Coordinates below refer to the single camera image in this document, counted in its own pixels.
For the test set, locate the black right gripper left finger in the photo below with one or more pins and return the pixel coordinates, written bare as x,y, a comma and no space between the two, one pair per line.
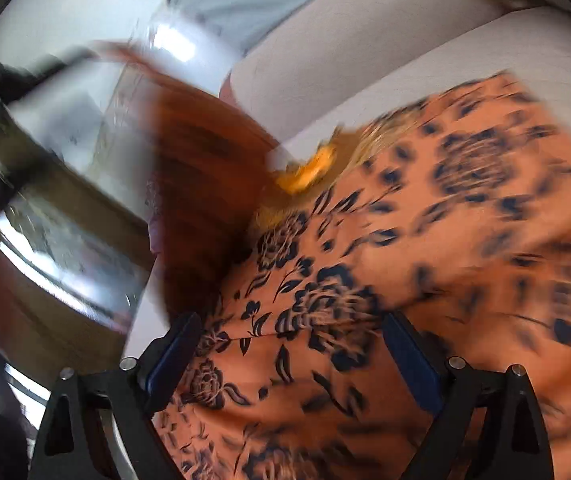
71,443

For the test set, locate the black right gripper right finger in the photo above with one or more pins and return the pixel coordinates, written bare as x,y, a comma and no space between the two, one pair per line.
513,443

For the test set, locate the orange black floral blouse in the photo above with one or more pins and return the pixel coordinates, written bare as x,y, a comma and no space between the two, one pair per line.
291,379

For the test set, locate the quilted beige bed cover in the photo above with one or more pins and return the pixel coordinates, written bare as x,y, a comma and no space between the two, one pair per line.
512,75

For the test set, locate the pink bolster pillow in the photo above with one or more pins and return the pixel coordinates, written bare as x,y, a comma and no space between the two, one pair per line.
329,50

